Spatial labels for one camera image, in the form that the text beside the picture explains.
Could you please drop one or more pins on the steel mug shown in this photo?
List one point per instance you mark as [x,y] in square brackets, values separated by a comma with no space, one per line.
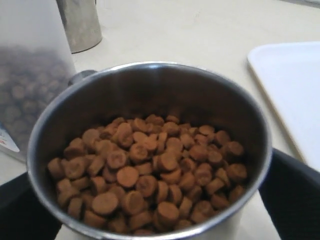
[149,151]
[81,24]

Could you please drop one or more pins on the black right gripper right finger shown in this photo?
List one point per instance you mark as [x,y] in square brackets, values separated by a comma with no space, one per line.
[291,196]

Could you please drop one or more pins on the white plastic tray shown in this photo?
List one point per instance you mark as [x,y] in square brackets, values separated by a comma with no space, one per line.
[289,74]

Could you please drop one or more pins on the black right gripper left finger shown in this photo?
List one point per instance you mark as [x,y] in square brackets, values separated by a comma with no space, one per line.
[22,216]

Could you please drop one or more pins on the clear plastic pitcher with label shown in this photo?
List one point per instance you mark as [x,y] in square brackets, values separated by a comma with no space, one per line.
[35,66]

